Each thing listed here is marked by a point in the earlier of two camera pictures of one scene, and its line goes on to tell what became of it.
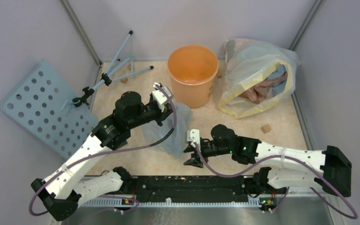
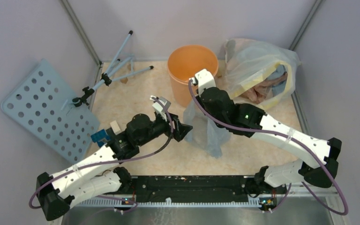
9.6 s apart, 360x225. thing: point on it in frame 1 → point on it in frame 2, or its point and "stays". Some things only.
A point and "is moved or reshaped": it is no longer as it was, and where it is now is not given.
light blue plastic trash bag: [175, 146] is moved or reshaped
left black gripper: [168, 110] → [180, 130]
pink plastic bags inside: [263, 90] stays
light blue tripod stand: [107, 78] stays
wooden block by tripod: [124, 80] stays
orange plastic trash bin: [192, 69] stays
